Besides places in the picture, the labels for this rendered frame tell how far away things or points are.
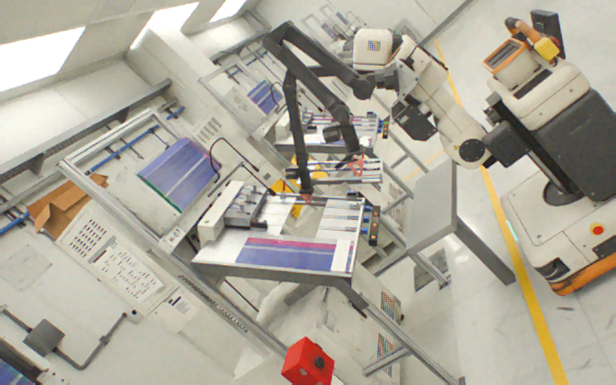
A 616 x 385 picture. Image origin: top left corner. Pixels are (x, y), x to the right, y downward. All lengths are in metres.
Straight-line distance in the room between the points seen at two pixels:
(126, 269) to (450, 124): 1.57
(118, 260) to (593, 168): 2.00
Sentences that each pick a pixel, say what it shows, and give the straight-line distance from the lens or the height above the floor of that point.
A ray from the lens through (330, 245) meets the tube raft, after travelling 2.11.
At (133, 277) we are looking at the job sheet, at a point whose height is 1.35.
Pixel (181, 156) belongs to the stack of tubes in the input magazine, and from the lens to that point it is 2.43.
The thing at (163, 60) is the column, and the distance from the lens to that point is 5.61.
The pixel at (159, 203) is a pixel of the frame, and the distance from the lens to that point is 2.14.
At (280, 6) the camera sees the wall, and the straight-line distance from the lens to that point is 9.94.
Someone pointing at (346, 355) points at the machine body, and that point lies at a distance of 2.23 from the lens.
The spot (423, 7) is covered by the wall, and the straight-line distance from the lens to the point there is 9.65.
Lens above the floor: 1.46
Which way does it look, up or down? 10 degrees down
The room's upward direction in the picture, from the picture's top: 46 degrees counter-clockwise
